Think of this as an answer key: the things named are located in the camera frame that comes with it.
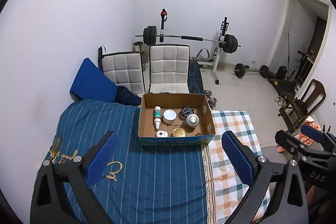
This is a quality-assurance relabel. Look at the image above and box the dark wooden chair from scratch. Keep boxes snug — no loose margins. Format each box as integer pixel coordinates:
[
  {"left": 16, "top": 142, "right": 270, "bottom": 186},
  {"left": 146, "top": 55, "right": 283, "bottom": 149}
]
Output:
[{"left": 278, "top": 79, "right": 326, "bottom": 133}]

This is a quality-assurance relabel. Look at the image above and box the white round jar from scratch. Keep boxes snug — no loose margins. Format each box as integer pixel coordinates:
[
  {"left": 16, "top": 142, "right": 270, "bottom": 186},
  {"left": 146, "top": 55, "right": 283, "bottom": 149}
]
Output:
[{"left": 163, "top": 109, "right": 177, "bottom": 125}]

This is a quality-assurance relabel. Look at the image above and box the orange white patterned cloth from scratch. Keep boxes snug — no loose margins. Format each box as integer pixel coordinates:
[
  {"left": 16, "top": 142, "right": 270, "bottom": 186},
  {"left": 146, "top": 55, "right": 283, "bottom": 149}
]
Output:
[{"left": 275, "top": 124, "right": 333, "bottom": 159}]

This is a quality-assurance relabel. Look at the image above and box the barbell on rack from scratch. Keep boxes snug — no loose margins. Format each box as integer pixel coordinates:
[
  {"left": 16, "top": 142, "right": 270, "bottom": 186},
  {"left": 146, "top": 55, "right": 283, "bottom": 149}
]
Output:
[{"left": 135, "top": 26, "right": 241, "bottom": 53}]

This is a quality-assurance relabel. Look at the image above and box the silver round tin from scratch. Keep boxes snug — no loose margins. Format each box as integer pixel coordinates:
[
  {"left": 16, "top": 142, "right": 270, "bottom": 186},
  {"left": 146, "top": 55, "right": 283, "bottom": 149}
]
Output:
[{"left": 185, "top": 114, "right": 200, "bottom": 128}]

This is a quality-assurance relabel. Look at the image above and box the white quilted chair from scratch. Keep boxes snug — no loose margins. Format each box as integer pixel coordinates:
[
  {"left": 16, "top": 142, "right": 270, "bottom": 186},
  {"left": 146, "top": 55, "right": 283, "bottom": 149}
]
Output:
[
  {"left": 97, "top": 46, "right": 145, "bottom": 97},
  {"left": 149, "top": 44, "right": 190, "bottom": 93}
]

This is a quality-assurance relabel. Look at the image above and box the black blue bench pad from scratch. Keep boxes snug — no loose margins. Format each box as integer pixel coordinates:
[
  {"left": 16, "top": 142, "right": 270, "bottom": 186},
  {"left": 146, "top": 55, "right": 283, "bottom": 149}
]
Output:
[{"left": 187, "top": 61, "right": 204, "bottom": 94}]

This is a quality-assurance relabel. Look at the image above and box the plaid checkered blanket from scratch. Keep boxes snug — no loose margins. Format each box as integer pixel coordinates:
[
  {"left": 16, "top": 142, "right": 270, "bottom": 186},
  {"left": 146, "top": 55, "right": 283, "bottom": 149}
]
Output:
[{"left": 202, "top": 110, "right": 261, "bottom": 223}]

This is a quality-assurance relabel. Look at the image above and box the right white quilted chair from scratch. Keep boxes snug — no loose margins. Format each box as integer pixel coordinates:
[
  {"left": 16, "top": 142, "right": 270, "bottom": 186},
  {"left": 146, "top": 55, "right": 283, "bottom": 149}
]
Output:
[{"left": 149, "top": 44, "right": 190, "bottom": 93}]

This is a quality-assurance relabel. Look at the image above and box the white teal solution bottle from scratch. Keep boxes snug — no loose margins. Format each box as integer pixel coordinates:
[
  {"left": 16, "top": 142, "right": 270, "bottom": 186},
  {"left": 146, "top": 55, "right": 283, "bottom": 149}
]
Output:
[{"left": 154, "top": 106, "right": 161, "bottom": 131}]

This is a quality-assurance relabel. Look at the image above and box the small white round case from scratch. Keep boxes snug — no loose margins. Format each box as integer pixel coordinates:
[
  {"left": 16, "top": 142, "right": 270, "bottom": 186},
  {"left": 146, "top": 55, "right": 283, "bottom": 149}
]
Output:
[{"left": 155, "top": 130, "right": 168, "bottom": 138}]

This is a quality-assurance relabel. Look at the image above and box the chrome dumbbell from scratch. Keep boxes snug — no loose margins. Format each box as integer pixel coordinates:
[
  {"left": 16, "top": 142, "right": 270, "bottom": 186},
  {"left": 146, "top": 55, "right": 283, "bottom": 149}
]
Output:
[
  {"left": 208, "top": 97, "right": 217, "bottom": 110},
  {"left": 205, "top": 90, "right": 212, "bottom": 97}
]

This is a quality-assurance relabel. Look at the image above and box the black patterned round tin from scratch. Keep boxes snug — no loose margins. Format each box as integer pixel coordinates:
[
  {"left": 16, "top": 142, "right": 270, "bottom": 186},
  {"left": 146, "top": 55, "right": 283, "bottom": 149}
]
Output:
[{"left": 179, "top": 106, "right": 195, "bottom": 120}]

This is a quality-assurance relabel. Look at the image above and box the blue striped quilt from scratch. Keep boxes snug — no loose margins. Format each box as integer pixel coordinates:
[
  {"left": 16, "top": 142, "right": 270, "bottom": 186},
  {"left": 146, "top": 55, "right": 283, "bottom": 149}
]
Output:
[{"left": 30, "top": 100, "right": 207, "bottom": 223}]

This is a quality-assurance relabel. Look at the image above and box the white weight bench rack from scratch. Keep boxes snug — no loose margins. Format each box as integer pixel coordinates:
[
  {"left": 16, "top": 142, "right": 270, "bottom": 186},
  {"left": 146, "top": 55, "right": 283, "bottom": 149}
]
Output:
[{"left": 156, "top": 8, "right": 230, "bottom": 85}]

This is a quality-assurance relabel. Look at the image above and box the blue foam cushion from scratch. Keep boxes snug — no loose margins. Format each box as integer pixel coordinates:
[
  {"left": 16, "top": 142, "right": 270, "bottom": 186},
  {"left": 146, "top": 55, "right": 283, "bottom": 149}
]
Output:
[{"left": 70, "top": 57, "right": 117, "bottom": 102}]

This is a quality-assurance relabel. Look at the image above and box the open cardboard box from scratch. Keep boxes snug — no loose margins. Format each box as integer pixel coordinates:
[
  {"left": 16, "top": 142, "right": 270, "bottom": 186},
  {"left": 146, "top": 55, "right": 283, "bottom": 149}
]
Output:
[{"left": 138, "top": 93, "right": 215, "bottom": 146}]

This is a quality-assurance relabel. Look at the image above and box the left white quilted chair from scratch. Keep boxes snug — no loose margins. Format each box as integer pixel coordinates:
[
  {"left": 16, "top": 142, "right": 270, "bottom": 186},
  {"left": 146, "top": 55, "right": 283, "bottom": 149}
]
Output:
[{"left": 97, "top": 46, "right": 145, "bottom": 97}]

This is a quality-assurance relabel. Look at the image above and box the barbell on floor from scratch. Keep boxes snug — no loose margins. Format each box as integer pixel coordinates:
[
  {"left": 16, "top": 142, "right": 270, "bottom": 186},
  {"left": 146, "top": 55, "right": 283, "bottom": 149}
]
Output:
[{"left": 233, "top": 63, "right": 270, "bottom": 79}]

